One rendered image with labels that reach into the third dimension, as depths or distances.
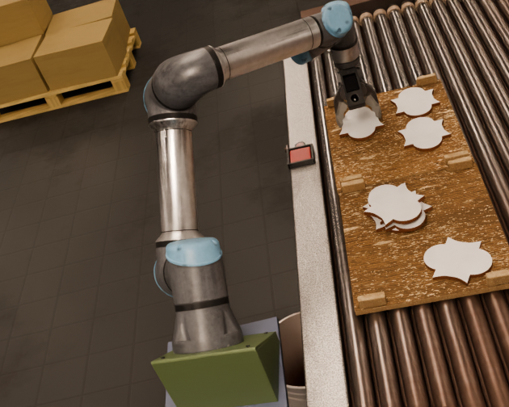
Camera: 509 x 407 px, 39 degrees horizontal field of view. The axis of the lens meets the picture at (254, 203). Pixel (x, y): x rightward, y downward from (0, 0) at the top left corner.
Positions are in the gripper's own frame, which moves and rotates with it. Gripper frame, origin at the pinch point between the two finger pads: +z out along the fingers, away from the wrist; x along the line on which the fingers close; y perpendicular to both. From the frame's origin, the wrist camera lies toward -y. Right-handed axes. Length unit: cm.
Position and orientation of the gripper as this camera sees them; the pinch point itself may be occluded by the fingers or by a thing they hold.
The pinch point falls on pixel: (359, 122)
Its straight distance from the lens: 205.2
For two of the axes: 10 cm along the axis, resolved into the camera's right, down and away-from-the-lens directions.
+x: -9.6, 2.1, 1.6
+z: 2.6, 7.4, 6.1
